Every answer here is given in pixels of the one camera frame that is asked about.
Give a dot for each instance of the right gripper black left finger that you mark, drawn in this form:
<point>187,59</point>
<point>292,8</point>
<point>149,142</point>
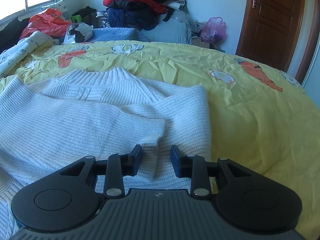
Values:
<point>72,195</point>

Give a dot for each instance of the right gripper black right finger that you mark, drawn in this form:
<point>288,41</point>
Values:
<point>245,199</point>

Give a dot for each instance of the white knit sweater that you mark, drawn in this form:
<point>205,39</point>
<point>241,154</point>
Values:
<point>49,124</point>

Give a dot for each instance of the black and white crumpled clothes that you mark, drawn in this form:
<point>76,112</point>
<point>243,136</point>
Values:
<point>78,33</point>

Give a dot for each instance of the pile of dark clothes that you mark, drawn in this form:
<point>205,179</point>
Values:
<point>140,14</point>

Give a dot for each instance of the yellow cartoon bed sheet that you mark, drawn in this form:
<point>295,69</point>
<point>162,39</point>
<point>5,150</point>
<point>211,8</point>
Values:
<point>264,121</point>

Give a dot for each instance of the white printed quilt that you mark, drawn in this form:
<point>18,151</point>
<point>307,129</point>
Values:
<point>11,57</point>

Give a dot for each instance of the light blue knit garment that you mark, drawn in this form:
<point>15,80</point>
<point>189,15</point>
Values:
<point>117,34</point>

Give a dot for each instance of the pink plastic bag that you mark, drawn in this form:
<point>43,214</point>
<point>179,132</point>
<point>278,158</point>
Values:
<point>214,31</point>

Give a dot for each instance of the red plastic bag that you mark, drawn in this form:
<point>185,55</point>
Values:
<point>48,22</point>

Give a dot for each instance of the black garment by window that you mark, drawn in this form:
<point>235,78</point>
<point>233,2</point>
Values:
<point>88,16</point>

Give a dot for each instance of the brown wooden door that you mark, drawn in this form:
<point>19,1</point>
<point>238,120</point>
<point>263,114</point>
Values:
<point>277,33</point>

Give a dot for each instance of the silver door handle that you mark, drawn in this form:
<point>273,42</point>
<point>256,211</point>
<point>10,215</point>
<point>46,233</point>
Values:
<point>255,3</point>

